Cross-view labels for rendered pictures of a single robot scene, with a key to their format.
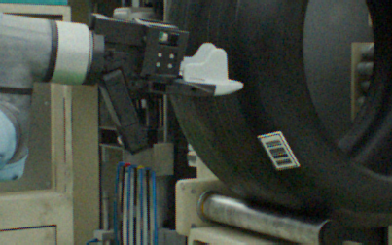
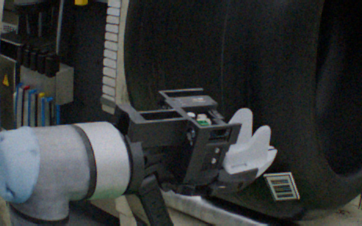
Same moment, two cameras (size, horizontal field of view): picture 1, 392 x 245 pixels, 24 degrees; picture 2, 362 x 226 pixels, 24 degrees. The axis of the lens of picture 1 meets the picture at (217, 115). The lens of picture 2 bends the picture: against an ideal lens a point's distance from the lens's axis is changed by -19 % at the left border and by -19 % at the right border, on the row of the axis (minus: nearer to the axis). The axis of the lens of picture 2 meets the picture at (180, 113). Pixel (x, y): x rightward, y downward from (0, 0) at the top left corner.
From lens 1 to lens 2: 56 cm
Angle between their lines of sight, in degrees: 22
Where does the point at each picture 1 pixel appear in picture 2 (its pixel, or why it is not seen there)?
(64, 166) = not seen: outside the picture
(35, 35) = (73, 162)
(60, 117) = not seen: outside the picture
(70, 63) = (109, 187)
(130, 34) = (171, 133)
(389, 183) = (354, 182)
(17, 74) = (60, 206)
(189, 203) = not seen: hidden behind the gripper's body
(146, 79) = (186, 183)
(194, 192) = not seen: hidden behind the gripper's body
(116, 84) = (150, 191)
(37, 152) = not seen: outside the picture
